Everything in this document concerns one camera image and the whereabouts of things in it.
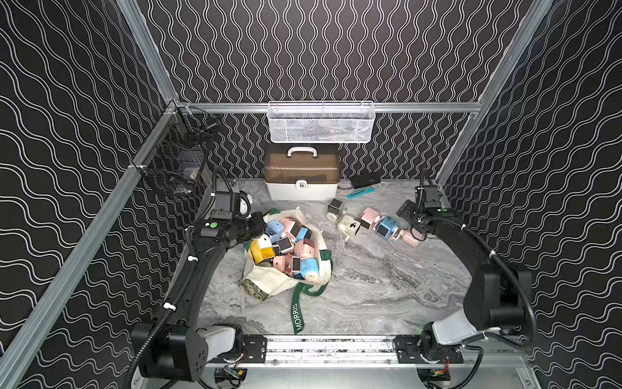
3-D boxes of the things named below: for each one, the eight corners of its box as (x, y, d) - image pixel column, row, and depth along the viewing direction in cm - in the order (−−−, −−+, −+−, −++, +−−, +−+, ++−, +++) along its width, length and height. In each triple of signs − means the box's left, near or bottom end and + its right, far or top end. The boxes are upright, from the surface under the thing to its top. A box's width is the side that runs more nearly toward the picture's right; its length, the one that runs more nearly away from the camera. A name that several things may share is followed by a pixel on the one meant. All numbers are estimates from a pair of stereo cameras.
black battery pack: (353, 188, 120) (354, 185, 118) (349, 180, 124) (349, 176, 122) (381, 182, 123) (382, 179, 121) (376, 174, 127) (377, 170, 125)
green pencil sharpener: (323, 216, 107) (323, 206, 102) (333, 206, 111) (334, 196, 105) (334, 223, 105) (335, 214, 99) (344, 213, 108) (346, 204, 103)
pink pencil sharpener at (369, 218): (360, 230, 104) (362, 224, 100) (358, 213, 110) (359, 207, 106) (379, 230, 104) (381, 224, 100) (375, 213, 110) (377, 207, 106)
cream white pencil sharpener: (333, 232, 103) (334, 226, 100) (343, 219, 108) (344, 213, 104) (348, 242, 100) (350, 236, 97) (359, 228, 105) (360, 222, 101)
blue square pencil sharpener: (373, 230, 102) (375, 225, 99) (382, 219, 105) (385, 214, 102) (387, 239, 99) (390, 233, 96) (396, 228, 103) (399, 222, 100)
